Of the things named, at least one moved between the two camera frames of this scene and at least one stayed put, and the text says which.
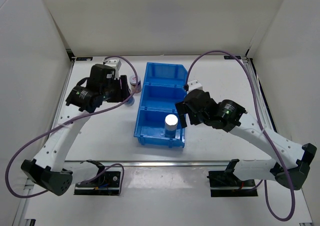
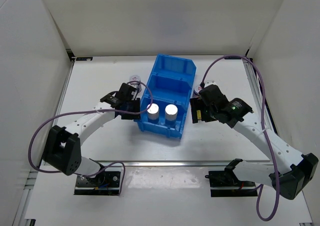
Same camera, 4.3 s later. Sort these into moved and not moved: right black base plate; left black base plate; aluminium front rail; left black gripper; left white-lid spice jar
Moved: left black gripper
Not moved: left black base plate; right black base plate; aluminium front rail; left white-lid spice jar
